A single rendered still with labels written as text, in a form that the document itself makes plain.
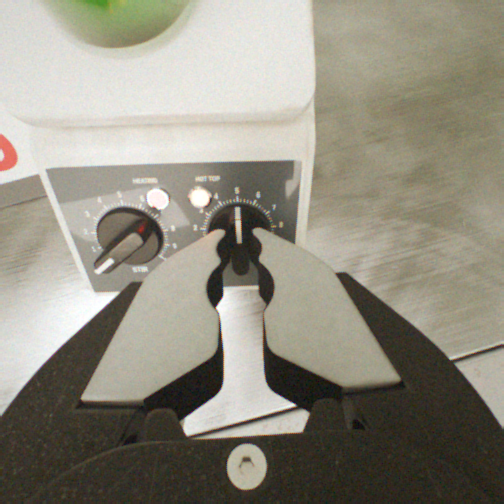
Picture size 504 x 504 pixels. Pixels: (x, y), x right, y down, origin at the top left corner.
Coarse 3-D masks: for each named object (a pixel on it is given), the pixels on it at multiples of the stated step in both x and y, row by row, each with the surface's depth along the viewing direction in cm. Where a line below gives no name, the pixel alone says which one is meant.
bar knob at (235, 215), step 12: (240, 204) 13; (216, 216) 13; (228, 216) 13; (240, 216) 12; (252, 216) 13; (264, 216) 13; (216, 228) 13; (228, 228) 13; (240, 228) 12; (252, 228) 13; (264, 228) 14; (240, 240) 12; (240, 252) 13; (240, 264) 13
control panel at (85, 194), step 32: (288, 160) 12; (64, 192) 12; (96, 192) 12; (128, 192) 13; (192, 192) 13; (224, 192) 13; (256, 192) 13; (288, 192) 13; (96, 224) 13; (160, 224) 13; (192, 224) 14; (288, 224) 14; (96, 256) 14; (160, 256) 14; (96, 288) 15
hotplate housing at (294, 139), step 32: (32, 128) 11; (64, 128) 11; (96, 128) 11; (128, 128) 11; (160, 128) 12; (192, 128) 12; (224, 128) 12; (256, 128) 12; (288, 128) 12; (64, 160) 12; (96, 160) 12; (128, 160) 12; (160, 160) 12; (192, 160) 12; (224, 160) 12; (256, 160) 12; (64, 224) 13; (224, 288) 16; (256, 288) 17
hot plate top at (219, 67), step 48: (0, 0) 9; (240, 0) 10; (288, 0) 10; (0, 48) 9; (48, 48) 10; (192, 48) 10; (240, 48) 10; (288, 48) 10; (0, 96) 9; (48, 96) 10; (96, 96) 10; (144, 96) 10; (192, 96) 10; (240, 96) 10; (288, 96) 10
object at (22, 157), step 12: (0, 108) 15; (0, 120) 15; (12, 120) 15; (0, 132) 16; (12, 132) 16; (24, 132) 16; (0, 144) 16; (12, 144) 16; (24, 144) 16; (0, 156) 16; (12, 156) 17; (24, 156) 17; (0, 168) 17; (12, 168) 17
